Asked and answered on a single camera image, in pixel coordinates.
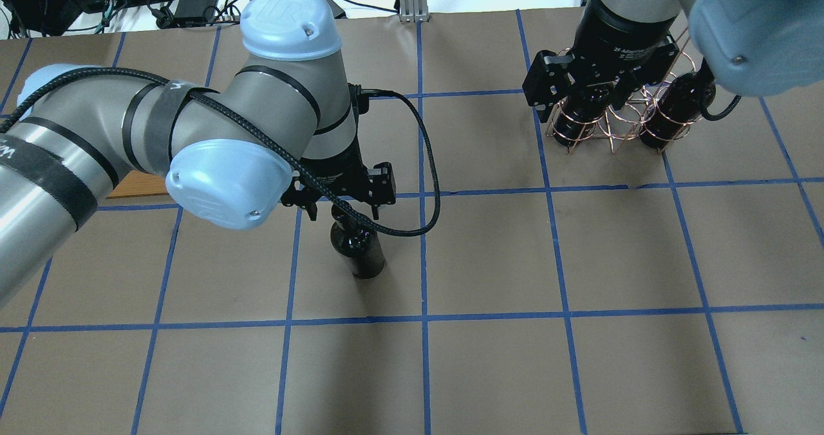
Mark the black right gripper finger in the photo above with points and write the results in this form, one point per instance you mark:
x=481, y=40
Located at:
x=622, y=93
x=550, y=114

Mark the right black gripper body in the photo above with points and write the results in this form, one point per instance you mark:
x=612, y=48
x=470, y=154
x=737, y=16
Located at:
x=619, y=41

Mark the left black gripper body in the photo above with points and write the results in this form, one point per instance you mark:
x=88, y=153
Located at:
x=336, y=168

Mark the dark wine bottle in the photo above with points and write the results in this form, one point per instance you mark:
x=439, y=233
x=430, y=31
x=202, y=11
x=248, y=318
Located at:
x=357, y=244
x=678, y=105
x=580, y=113

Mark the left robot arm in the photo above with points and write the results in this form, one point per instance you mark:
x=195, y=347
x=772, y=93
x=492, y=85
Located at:
x=284, y=131

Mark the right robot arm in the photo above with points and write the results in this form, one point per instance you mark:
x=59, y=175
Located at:
x=752, y=47

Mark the wooden tray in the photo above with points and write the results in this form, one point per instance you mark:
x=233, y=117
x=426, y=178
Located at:
x=138, y=185

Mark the black power adapter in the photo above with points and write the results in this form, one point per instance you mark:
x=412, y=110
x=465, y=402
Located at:
x=336, y=10

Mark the copper wire bottle basket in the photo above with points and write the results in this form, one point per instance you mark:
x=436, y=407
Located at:
x=619, y=127

